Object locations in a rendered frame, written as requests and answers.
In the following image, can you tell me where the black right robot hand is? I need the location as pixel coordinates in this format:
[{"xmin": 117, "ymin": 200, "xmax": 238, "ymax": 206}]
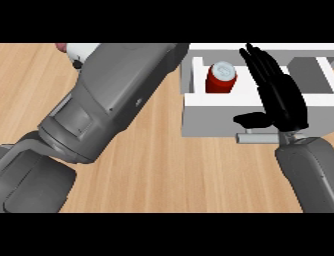
[{"xmin": 232, "ymin": 43, "xmax": 310, "ymax": 132}]

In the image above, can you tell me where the red can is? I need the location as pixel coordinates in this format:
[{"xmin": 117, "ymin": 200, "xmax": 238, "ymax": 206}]
[{"xmin": 204, "ymin": 60, "xmax": 240, "ymax": 95}]

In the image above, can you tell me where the white drawer front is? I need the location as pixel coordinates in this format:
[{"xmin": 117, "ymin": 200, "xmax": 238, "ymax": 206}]
[{"xmin": 180, "ymin": 92, "xmax": 334, "ymax": 138}]

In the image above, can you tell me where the white drawer box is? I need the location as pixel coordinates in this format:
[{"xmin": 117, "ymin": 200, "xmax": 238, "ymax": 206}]
[{"xmin": 180, "ymin": 43, "xmax": 334, "ymax": 96}]

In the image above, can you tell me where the white object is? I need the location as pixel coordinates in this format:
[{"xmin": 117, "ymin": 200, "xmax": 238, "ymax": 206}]
[{"xmin": 65, "ymin": 43, "xmax": 102, "ymax": 70}]

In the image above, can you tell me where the pink object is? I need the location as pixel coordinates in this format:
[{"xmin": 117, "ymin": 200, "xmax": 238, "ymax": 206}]
[{"xmin": 53, "ymin": 43, "xmax": 70, "ymax": 54}]

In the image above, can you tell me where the grey drawer handle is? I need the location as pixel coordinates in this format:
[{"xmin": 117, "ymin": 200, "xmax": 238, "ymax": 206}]
[{"xmin": 237, "ymin": 132, "xmax": 306, "ymax": 145}]

